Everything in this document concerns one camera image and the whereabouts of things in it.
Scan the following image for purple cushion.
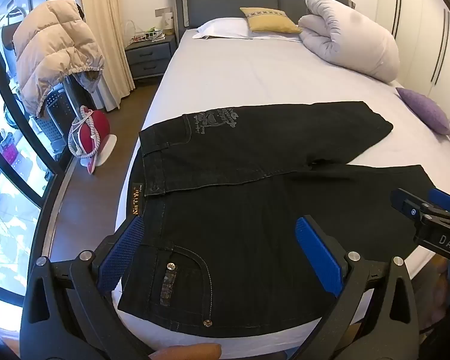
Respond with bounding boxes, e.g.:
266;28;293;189
395;87;450;136

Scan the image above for white wardrobe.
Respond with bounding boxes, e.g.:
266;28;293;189
375;0;450;158

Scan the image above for rolled white duvet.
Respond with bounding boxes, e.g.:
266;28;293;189
298;0;400;83

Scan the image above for yellow cushion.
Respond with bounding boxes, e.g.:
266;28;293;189
240;7;302;34

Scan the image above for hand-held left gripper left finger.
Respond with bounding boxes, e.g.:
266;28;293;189
19;216;151;360

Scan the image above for white pillow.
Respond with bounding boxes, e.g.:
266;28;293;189
192;17;302;43

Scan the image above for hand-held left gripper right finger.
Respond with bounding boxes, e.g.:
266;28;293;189
295;215;421;360

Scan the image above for bed with white sheet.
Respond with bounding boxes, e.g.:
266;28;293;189
110;19;450;360

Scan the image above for grey nightstand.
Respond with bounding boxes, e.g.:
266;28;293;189
125;34;178;80

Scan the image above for beige puffer jacket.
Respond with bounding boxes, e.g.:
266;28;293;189
12;0;105;119

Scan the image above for cream curtain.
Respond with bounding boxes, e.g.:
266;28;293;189
77;0;136;111

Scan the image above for red steam iron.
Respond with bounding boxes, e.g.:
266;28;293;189
68;106;118;175

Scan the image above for black denim pants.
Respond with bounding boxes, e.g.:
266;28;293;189
118;100;437;340

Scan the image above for glass sliding door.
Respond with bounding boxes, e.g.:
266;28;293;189
0;0;76;308

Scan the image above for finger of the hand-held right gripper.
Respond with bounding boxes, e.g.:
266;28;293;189
391;188;434;221
427;187;450;215

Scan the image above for person's left hand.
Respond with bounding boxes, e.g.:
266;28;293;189
149;343;223;360

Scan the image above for black perforated chair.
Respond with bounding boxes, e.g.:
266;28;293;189
45;90;70;147

